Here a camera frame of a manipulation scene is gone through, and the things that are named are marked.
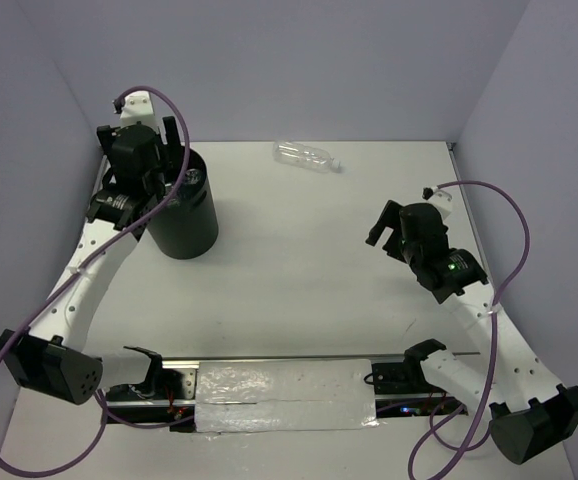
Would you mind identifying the clear bottle blue cap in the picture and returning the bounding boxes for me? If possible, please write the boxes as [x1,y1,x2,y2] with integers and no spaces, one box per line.
[182,168,205,188]

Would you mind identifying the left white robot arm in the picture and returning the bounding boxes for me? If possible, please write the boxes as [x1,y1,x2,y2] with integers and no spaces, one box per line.
[0,116,189,405]

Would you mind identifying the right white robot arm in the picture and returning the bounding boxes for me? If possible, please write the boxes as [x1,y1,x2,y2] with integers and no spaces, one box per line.
[366,200,578,465]

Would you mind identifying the black round bin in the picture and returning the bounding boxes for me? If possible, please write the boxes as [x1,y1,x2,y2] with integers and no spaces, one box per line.
[147,150,219,260]

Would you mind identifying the silver foil tape panel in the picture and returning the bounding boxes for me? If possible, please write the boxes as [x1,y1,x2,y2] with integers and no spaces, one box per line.
[194,359,378,433]

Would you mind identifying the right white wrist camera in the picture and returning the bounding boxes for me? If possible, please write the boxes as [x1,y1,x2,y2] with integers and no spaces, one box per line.
[422,186,453,221]

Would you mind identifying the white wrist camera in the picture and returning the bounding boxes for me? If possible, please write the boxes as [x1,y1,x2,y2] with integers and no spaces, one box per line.
[113,90,160,134]
[422,186,453,221]

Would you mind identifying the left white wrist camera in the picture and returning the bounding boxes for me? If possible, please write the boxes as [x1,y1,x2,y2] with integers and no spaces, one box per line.
[113,90,160,134]

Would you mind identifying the black metal base rail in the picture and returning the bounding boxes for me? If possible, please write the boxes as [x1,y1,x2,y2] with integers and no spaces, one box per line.
[106,357,447,433]

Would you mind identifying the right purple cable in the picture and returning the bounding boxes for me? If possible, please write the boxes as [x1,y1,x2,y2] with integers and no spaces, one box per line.
[407,179,531,480]

